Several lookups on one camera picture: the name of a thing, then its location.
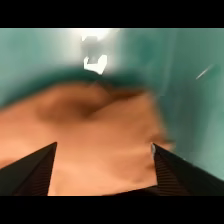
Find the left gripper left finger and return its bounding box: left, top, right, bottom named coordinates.
left=0, top=141, right=58, bottom=197

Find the orange garment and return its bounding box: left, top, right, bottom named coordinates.
left=0, top=81, right=175, bottom=197

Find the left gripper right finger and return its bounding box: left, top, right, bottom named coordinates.
left=151, top=142, right=224, bottom=197

